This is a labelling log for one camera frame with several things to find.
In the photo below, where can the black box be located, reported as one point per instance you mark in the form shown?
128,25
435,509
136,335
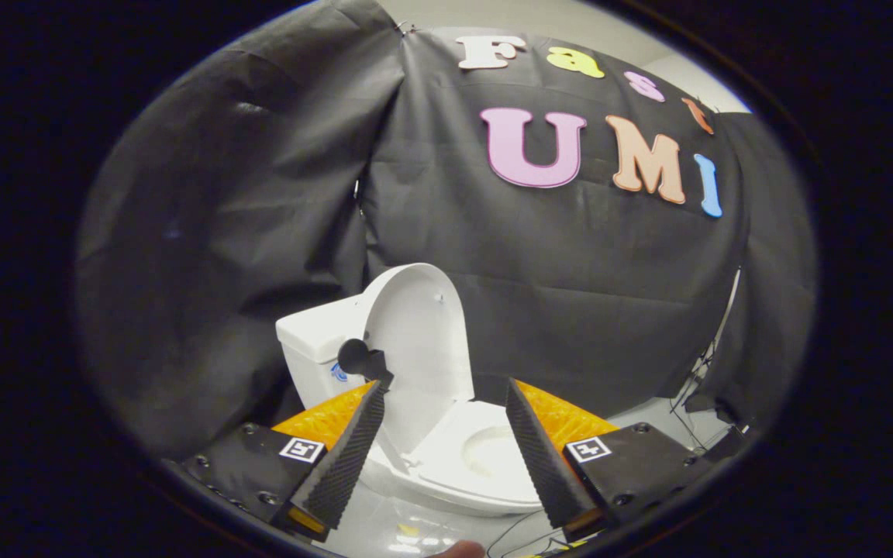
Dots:
729,442

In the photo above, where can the white ceramic toilet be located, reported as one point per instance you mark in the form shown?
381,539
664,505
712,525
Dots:
311,372

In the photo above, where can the white ceramic tank cover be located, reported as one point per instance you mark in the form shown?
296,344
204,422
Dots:
315,325

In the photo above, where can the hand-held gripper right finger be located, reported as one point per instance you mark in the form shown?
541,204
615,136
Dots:
541,457

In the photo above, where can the white toilet lid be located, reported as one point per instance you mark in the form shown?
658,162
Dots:
423,333

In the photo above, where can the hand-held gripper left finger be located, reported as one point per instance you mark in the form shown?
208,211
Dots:
349,457

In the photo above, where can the white toilet seat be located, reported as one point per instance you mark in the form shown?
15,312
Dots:
446,449

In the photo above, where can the black backdrop cloth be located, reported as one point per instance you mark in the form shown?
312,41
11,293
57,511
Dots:
260,194

